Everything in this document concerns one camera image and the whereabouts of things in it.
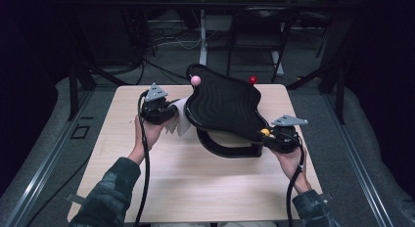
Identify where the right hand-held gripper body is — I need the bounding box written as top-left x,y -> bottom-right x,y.
267,114 -> 309,154

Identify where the white table leg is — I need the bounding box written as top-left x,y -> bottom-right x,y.
271,50 -> 285,77
198,9 -> 209,67

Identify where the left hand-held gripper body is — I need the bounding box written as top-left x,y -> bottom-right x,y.
139,82 -> 180,125

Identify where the black metal stand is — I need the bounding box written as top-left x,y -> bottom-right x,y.
67,57 -> 131,122
286,55 -> 351,125

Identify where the black wavy tray stand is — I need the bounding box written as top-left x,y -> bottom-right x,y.
184,63 -> 272,159

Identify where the right hand-held gripper cable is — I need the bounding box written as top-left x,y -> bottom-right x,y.
285,135 -> 306,227

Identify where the black chair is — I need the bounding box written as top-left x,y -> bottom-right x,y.
226,6 -> 300,84

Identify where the hand-held gripper cable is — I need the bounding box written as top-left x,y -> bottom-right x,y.
285,135 -> 306,227
133,89 -> 151,227

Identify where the black floor cable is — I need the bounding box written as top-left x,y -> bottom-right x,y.
28,155 -> 94,221

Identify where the metal floor rail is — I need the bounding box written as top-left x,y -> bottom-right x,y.
321,86 -> 395,227
3,89 -> 96,227

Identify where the person's right hand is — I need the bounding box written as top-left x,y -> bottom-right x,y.
273,147 -> 312,195

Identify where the person's left hand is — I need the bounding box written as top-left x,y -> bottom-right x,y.
127,114 -> 170,166

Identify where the left hand-held gripper cable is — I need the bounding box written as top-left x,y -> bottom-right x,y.
133,89 -> 151,227

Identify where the grey cleaning cloth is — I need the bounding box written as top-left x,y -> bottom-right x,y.
164,96 -> 194,138

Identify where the tangle of floor cables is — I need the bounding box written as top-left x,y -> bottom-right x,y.
143,21 -> 202,57

